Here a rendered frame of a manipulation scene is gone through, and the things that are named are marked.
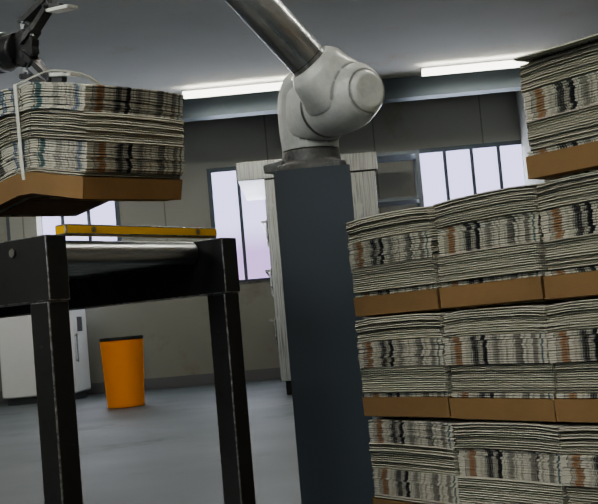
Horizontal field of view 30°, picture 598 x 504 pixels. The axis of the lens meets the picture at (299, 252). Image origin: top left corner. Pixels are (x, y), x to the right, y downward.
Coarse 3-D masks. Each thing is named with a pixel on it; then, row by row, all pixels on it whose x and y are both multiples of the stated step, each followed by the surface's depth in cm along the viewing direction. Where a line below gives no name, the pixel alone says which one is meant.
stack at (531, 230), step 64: (512, 192) 219; (576, 192) 206; (384, 256) 250; (448, 256) 234; (512, 256) 219; (576, 256) 206; (384, 320) 251; (448, 320) 234; (512, 320) 220; (576, 320) 206; (384, 384) 252; (448, 384) 236; (512, 384) 221; (576, 384) 207; (384, 448) 254; (448, 448) 236; (512, 448) 221; (576, 448) 208
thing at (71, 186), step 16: (32, 176) 225; (48, 176) 222; (64, 176) 220; (80, 176) 217; (32, 192) 225; (48, 192) 223; (64, 192) 220; (80, 192) 217; (96, 192) 220; (112, 192) 223; (128, 192) 227; (144, 192) 231; (160, 192) 235; (176, 192) 239
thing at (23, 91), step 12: (24, 84) 226; (12, 96) 228; (24, 96) 226; (12, 108) 228; (24, 108) 226; (12, 120) 229; (24, 120) 226; (12, 132) 229; (24, 132) 227; (24, 144) 227; (24, 156) 227; (24, 168) 227
